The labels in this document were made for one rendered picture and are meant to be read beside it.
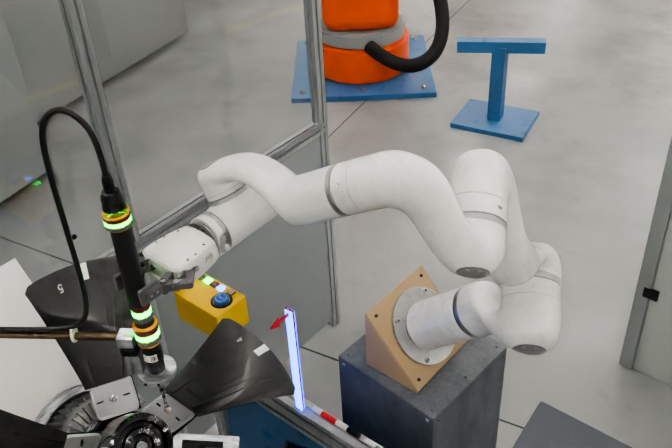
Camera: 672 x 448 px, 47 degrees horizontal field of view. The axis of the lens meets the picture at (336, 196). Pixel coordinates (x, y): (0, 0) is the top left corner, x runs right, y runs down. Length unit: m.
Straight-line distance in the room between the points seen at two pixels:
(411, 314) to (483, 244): 0.67
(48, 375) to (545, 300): 1.02
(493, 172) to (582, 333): 2.19
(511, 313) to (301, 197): 0.52
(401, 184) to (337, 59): 3.98
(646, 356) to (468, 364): 1.42
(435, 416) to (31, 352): 0.89
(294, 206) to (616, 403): 2.11
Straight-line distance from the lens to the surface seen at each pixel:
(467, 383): 1.90
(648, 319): 3.14
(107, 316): 1.51
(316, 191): 1.26
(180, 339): 2.63
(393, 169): 1.18
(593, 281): 3.68
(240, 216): 1.41
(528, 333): 1.56
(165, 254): 1.36
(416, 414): 1.86
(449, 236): 1.21
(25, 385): 1.71
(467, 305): 1.69
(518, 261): 1.40
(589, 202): 4.18
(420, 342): 1.85
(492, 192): 1.26
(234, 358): 1.64
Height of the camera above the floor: 2.35
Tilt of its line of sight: 35 degrees down
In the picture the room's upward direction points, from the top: 3 degrees counter-clockwise
